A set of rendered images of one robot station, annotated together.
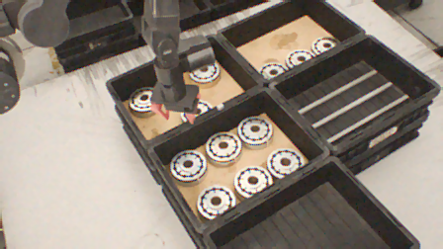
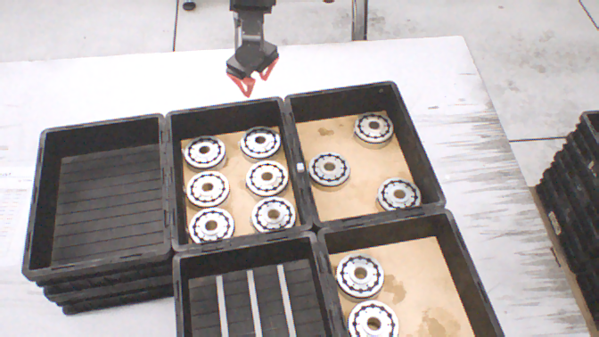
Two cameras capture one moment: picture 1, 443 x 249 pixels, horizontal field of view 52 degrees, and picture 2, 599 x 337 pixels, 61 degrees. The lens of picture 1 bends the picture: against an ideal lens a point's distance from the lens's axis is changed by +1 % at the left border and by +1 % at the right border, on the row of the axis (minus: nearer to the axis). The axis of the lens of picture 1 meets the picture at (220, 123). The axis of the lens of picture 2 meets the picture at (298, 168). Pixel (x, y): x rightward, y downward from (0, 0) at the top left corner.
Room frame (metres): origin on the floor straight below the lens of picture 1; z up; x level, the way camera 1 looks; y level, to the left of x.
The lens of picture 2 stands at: (1.03, -0.67, 1.88)
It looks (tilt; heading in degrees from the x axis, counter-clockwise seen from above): 54 degrees down; 106
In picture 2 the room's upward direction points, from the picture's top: straight up
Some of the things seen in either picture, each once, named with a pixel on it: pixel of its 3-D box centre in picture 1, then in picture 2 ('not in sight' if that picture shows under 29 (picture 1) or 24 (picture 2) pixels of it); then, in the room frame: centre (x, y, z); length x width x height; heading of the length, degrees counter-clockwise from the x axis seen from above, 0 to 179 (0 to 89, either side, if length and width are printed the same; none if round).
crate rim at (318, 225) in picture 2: (183, 86); (358, 149); (0.96, 0.10, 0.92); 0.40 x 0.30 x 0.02; 117
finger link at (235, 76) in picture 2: (184, 109); (249, 78); (0.71, 0.08, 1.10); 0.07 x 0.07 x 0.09; 71
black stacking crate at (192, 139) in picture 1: (237, 163); (235, 180); (0.69, -0.04, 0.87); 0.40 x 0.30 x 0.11; 117
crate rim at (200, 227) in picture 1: (236, 152); (233, 168); (0.69, -0.04, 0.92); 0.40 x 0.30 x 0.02; 117
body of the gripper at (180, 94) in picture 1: (172, 87); (250, 46); (0.71, 0.10, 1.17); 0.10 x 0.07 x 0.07; 71
